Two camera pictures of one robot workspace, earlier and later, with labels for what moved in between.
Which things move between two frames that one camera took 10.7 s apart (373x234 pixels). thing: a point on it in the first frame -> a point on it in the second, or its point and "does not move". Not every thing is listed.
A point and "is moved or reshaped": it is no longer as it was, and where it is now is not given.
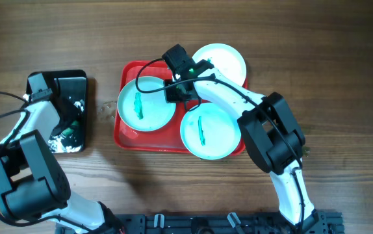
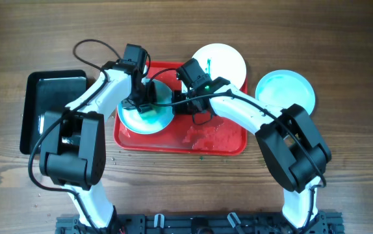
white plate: [145, 112] does not move
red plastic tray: [167, 140] does not move
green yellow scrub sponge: [67, 132] is moved or reshaped
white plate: [210, 132] -> [282, 88]
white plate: [225, 59] does not move
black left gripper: [74, 116] -> [150, 89]
